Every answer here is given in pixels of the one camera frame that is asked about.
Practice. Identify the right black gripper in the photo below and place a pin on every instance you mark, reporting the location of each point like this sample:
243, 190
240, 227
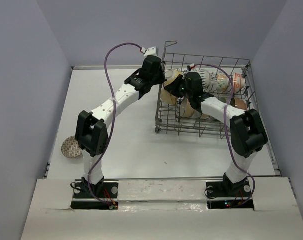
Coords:
173, 88

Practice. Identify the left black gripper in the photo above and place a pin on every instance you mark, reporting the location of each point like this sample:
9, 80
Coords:
161, 79

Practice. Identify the teal bowl with yellow centre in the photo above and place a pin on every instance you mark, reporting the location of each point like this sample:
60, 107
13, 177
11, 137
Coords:
171, 75

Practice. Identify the white bowl with patterned outside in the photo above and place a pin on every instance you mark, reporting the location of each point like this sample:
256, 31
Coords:
206, 78

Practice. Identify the plain white bowl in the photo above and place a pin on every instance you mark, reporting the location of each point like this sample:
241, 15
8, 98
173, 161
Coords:
201, 116

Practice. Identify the leaf and flower pattern bowl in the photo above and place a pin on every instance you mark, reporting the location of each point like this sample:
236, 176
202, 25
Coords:
222, 82

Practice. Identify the brown glazed bowl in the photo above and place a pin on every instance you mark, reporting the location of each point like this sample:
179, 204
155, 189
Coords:
239, 104

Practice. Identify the orange coral pattern bowl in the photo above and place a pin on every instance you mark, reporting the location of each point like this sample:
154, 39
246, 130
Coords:
239, 82

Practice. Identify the small patterned bowl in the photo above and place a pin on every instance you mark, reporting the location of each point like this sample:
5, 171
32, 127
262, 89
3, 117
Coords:
70, 148

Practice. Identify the tan orange bowl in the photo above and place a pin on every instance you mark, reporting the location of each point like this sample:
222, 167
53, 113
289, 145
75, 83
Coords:
168, 98

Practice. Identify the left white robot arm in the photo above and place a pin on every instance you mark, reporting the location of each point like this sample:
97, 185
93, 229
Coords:
95, 128

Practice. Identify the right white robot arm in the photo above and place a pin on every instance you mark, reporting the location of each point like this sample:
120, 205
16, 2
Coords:
246, 135

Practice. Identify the grey wire dish rack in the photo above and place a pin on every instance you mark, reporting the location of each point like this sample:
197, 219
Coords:
167, 118

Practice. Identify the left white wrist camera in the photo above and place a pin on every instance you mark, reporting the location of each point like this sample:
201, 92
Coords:
152, 51

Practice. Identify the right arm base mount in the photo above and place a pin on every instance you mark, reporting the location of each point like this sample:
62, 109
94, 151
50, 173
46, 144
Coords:
221, 196

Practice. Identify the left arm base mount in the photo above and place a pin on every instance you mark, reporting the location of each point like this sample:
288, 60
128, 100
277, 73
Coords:
101, 197

